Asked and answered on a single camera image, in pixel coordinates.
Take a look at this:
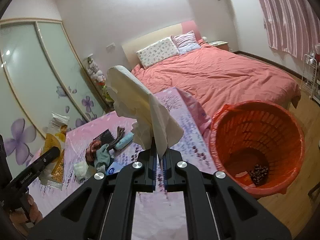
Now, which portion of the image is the yellow snack wrapper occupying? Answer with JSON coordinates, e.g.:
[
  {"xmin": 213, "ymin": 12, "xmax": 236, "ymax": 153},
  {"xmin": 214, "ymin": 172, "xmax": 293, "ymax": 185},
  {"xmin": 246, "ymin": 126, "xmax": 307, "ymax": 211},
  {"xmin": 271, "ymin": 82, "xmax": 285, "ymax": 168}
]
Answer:
[{"xmin": 39, "ymin": 112, "xmax": 69, "ymax": 190}]

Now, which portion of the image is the light blue cosmetic tube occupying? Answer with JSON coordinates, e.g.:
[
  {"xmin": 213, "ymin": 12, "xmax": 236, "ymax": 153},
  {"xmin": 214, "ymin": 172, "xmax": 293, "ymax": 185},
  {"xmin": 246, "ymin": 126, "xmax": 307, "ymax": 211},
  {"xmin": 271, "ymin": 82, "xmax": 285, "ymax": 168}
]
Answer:
[{"xmin": 114, "ymin": 132, "xmax": 134, "ymax": 151}]

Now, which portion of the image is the brown hair claw clip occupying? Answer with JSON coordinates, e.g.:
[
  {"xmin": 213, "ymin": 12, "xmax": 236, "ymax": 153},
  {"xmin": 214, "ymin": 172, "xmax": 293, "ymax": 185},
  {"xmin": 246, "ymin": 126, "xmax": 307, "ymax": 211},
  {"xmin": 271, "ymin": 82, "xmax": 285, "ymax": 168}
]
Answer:
[{"xmin": 108, "ymin": 126, "xmax": 125, "ymax": 150}]

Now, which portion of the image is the white paper tissue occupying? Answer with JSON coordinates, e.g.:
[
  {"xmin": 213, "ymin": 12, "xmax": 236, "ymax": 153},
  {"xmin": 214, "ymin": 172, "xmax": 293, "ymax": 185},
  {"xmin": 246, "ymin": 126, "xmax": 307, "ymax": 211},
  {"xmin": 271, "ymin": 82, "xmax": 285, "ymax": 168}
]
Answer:
[{"xmin": 106, "ymin": 66, "xmax": 184, "ymax": 159}]

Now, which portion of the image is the orange plastic trash basket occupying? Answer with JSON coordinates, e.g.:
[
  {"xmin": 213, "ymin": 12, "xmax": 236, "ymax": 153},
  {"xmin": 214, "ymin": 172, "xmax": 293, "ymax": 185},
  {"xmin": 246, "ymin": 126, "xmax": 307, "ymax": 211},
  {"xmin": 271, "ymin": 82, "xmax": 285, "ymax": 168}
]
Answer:
[{"xmin": 209, "ymin": 101, "xmax": 305, "ymax": 198}]

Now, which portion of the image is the person's left hand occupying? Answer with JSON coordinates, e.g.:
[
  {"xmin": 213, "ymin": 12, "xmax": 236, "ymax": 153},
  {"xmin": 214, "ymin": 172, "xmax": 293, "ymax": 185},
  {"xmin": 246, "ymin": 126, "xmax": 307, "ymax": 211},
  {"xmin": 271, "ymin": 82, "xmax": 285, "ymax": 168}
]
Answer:
[{"xmin": 7, "ymin": 194, "xmax": 43, "ymax": 233}]

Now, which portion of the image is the blue tissue packet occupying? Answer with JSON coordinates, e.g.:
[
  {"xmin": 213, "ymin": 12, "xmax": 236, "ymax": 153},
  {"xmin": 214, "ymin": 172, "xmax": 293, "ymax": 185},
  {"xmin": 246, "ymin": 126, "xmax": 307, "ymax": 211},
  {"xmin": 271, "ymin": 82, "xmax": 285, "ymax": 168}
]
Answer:
[{"xmin": 106, "ymin": 161, "xmax": 123, "ymax": 176}]

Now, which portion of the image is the pink floral tablecloth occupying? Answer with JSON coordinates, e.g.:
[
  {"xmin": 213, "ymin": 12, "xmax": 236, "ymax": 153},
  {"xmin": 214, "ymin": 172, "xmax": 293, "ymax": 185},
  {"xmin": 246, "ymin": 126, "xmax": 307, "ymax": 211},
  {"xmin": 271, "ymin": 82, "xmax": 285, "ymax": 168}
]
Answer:
[{"xmin": 24, "ymin": 87, "xmax": 217, "ymax": 240}]

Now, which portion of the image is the brown copper scrunchie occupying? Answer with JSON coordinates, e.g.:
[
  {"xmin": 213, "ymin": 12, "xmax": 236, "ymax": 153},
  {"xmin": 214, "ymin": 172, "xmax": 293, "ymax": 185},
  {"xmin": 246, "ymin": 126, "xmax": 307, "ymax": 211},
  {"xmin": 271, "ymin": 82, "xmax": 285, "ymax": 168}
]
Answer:
[{"xmin": 85, "ymin": 140, "xmax": 101, "ymax": 166}]

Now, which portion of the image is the sliding wardrobe with flower decals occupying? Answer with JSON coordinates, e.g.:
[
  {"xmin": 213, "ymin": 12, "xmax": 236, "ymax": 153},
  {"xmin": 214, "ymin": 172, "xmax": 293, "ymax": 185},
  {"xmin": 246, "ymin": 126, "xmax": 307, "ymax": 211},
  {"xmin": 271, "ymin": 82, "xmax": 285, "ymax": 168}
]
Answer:
[{"xmin": 1, "ymin": 19, "xmax": 106, "ymax": 176}]

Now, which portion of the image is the bed with coral duvet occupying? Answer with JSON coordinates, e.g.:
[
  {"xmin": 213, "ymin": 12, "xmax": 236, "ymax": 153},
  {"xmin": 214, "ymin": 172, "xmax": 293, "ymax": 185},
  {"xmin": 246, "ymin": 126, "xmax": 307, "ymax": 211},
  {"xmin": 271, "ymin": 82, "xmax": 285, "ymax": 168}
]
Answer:
[{"xmin": 122, "ymin": 21, "xmax": 301, "ymax": 116}]

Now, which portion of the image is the stack of plush toys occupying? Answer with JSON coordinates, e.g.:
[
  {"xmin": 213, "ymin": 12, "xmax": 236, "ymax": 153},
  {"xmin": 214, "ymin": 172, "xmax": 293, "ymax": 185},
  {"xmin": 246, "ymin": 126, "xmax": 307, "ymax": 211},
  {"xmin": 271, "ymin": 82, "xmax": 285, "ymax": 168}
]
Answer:
[{"xmin": 86, "ymin": 54, "xmax": 113, "ymax": 106}]

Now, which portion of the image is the bedside table right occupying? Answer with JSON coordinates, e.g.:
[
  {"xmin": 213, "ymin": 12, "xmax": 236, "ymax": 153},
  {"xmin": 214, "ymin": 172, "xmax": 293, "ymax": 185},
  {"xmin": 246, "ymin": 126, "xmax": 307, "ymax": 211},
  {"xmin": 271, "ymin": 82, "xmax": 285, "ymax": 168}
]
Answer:
[{"xmin": 208, "ymin": 41, "xmax": 229, "ymax": 51}]

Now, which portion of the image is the white floral pillow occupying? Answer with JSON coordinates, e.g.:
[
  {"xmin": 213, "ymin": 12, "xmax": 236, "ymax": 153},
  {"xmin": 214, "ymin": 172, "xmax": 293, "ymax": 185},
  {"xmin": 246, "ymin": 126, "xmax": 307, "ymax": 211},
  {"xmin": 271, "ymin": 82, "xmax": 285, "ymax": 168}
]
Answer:
[{"xmin": 136, "ymin": 37, "xmax": 180, "ymax": 69}]

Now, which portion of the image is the pink striped pillow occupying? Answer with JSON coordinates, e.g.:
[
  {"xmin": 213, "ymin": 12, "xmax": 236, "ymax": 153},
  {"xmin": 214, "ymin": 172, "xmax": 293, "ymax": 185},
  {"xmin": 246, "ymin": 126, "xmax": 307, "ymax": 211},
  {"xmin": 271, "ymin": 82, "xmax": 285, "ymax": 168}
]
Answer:
[{"xmin": 171, "ymin": 30, "xmax": 201, "ymax": 55}]

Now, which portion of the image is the pink striped curtain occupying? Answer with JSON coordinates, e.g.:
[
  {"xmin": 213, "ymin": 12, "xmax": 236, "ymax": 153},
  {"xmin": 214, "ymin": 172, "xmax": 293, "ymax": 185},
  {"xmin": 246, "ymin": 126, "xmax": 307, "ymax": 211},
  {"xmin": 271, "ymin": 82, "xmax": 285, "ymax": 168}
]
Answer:
[{"xmin": 259, "ymin": 0, "xmax": 319, "ymax": 60}]

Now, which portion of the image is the white wire rack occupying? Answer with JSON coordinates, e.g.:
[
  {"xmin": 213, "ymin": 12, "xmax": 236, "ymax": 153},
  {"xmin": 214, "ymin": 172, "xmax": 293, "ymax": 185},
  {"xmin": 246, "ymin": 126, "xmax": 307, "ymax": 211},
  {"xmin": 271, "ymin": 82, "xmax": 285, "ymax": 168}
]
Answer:
[{"xmin": 299, "ymin": 51, "xmax": 319, "ymax": 101}]

